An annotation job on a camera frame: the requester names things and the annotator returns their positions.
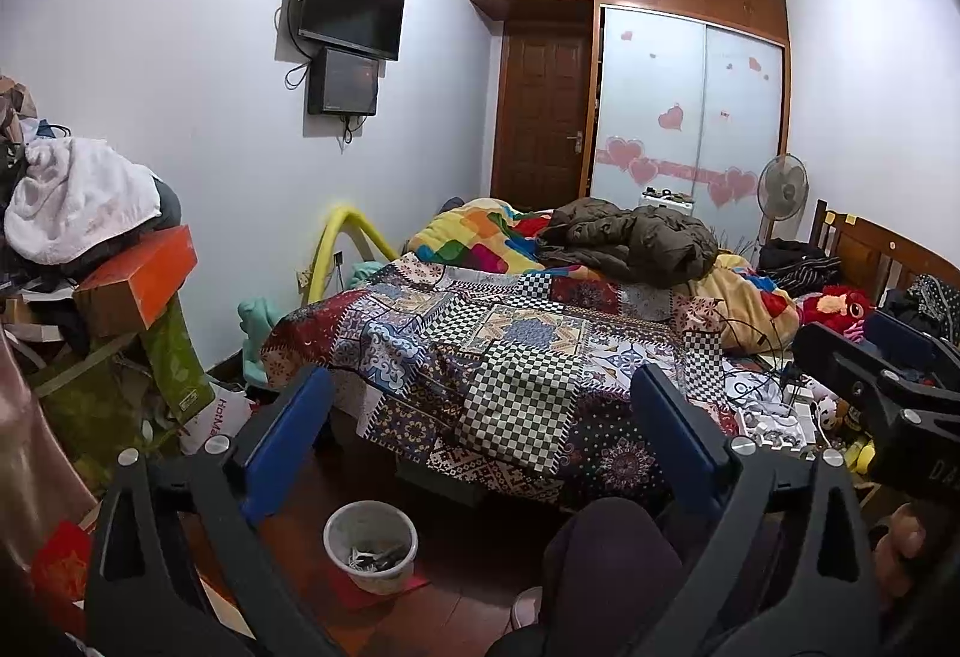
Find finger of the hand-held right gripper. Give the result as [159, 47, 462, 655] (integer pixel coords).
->
[793, 323, 935, 437]
[862, 310, 960, 395]

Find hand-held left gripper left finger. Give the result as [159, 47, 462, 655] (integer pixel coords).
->
[84, 364, 336, 657]

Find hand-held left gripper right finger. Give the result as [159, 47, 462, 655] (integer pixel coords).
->
[630, 363, 882, 657]

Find white waste bin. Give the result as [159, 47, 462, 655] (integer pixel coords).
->
[324, 501, 419, 596]

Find person's right hand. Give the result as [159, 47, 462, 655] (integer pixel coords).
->
[874, 503, 931, 605]

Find dark clothing pile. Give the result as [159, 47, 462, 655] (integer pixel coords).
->
[881, 274, 960, 335]

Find red plush toy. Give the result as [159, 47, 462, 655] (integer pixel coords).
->
[799, 286, 875, 339]

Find yellow plush toy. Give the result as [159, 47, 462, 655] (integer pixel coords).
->
[840, 439, 878, 474]

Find white printed bag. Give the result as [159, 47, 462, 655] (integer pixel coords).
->
[184, 383, 256, 455]

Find white cloth with circle print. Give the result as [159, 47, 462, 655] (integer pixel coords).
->
[724, 364, 788, 418]

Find wooden bed headboard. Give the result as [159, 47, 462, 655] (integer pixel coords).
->
[810, 199, 960, 320]

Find white power strip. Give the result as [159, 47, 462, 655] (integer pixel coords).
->
[739, 402, 818, 459]

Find teal toy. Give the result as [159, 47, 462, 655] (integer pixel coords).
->
[238, 297, 282, 388]

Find yellow printed blanket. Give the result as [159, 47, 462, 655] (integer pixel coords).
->
[675, 252, 800, 354]

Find black striped clothes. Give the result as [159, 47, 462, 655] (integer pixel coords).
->
[757, 238, 845, 290]

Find green cardboard box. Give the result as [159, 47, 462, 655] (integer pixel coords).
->
[30, 297, 218, 470]

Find person's dark purple knees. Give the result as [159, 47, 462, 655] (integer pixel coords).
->
[540, 499, 683, 657]

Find standing electric fan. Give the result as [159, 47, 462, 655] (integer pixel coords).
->
[754, 153, 811, 249]

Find patchwork bedsheet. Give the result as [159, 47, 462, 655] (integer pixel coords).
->
[259, 252, 758, 508]

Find brown down jacket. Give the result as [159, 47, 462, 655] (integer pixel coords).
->
[540, 198, 721, 287]

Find red floor mat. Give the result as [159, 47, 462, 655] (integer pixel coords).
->
[322, 563, 432, 611]

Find orange box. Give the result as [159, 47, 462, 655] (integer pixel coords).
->
[73, 224, 200, 339]

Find yellow foam tube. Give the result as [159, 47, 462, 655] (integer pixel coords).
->
[300, 203, 402, 309]

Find pink slipper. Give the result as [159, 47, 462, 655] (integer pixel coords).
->
[510, 586, 545, 632]

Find white side table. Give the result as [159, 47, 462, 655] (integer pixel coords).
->
[641, 188, 695, 212]

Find pink satin cloth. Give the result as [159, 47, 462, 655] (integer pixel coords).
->
[0, 327, 91, 553]

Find red paper bag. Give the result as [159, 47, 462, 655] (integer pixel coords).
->
[34, 522, 95, 602]

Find colourful block pattern blanket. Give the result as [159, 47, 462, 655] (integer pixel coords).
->
[405, 198, 593, 275]

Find frosted sliding wardrobe door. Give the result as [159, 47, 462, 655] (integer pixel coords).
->
[592, 4, 706, 208]
[694, 23, 786, 245]

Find white towel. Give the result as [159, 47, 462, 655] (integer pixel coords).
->
[4, 136, 162, 268]

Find brown wooden door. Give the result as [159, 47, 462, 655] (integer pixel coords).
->
[491, 19, 597, 213]

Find black wall television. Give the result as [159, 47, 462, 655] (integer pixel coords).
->
[296, 0, 407, 63]

